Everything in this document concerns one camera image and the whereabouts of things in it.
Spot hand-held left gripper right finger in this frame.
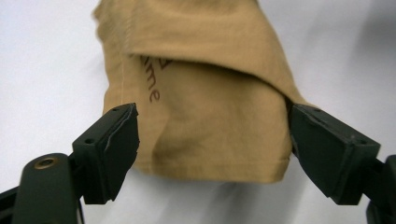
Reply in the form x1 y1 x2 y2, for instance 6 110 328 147
288 103 381 206

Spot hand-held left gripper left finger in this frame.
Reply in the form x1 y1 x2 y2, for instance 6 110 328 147
72 102 140 205

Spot tan pants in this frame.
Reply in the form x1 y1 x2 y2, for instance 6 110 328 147
92 0 312 184

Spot white table mat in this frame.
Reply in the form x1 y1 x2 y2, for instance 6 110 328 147
0 0 396 224

